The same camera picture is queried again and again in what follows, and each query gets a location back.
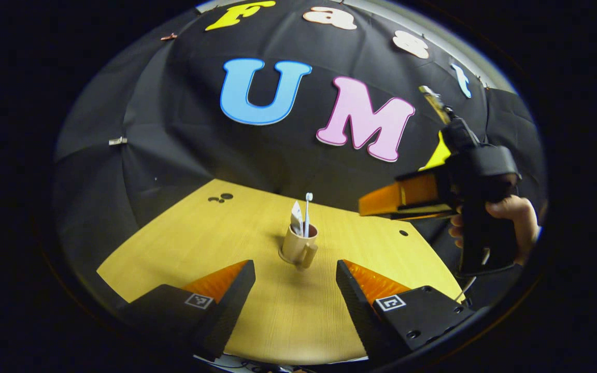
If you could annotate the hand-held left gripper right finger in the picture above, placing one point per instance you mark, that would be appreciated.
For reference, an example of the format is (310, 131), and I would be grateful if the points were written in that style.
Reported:
(356, 311)

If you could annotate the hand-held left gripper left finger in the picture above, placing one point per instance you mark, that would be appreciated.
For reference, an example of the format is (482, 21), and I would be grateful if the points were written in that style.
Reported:
(231, 311)

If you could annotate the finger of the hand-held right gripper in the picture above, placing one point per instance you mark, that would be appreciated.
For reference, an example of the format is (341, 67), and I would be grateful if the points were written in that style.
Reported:
(407, 197)
(428, 213)

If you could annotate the beige cup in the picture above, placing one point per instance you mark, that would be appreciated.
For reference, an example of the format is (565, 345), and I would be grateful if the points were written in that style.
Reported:
(294, 246)

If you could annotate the light blue toothbrush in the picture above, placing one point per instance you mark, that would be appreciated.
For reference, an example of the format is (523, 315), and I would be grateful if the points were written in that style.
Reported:
(307, 215)

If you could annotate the white toothpaste tube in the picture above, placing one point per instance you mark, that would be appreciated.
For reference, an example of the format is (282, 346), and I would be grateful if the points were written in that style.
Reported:
(297, 220)

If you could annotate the wooden desktop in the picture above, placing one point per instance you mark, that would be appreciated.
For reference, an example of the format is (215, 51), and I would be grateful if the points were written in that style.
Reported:
(288, 311)

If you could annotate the black backdrop cloth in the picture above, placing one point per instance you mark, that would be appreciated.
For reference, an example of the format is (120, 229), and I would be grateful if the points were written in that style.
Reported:
(184, 145)

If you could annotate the silver metal clip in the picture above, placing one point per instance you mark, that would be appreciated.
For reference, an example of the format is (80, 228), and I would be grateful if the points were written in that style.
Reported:
(117, 140)

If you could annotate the copper metal clip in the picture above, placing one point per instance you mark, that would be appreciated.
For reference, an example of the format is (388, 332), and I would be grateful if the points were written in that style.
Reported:
(169, 37)

